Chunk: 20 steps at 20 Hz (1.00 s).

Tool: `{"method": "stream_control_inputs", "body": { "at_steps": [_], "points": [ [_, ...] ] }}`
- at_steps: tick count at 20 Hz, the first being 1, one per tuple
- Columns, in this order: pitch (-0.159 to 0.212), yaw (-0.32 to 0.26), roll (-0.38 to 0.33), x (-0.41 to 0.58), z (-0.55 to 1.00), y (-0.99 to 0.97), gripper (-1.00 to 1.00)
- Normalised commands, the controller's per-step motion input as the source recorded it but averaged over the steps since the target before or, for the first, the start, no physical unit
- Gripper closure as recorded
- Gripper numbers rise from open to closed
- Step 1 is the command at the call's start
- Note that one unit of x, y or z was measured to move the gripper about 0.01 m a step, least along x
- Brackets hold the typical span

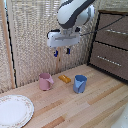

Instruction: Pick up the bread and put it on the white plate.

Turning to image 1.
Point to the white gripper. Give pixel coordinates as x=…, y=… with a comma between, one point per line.
x=63, y=39

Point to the blue mug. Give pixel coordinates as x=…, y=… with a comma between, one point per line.
x=79, y=83

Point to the dark wooden drawer cabinet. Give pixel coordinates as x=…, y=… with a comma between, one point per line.
x=110, y=43

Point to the pink mug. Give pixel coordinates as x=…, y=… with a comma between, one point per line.
x=45, y=82

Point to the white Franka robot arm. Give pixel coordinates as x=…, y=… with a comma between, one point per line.
x=71, y=11

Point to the white patterned plate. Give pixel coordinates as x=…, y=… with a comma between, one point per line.
x=13, y=111

